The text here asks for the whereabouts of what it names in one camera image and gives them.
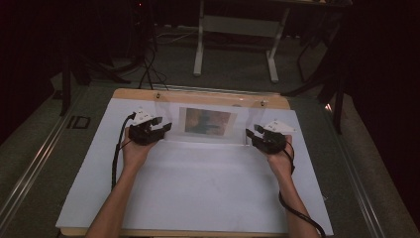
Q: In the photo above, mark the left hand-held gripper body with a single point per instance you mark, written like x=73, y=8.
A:
x=145, y=132

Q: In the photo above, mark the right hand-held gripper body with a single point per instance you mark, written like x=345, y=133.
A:
x=272, y=140

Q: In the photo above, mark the clear acrylic photo frame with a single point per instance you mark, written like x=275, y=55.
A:
x=204, y=139

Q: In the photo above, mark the photo card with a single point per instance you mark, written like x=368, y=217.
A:
x=207, y=121

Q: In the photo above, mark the person's right hand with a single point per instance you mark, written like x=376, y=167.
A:
x=280, y=162

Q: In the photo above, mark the person's left hand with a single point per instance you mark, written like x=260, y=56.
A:
x=135, y=155

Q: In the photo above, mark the wooden table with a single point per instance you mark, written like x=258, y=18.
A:
x=138, y=94

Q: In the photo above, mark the white table mat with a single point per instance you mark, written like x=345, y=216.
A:
x=198, y=188

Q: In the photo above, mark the black chair legs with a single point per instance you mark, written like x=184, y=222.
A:
x=330, y=82

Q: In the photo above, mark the black metal stand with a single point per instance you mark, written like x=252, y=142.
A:
x=66, y=86

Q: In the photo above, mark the metal floor rail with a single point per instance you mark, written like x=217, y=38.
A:
x=360, y=185
x=29, y=175

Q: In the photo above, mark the white metal desk frame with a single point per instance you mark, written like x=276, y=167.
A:
x=237, y=26

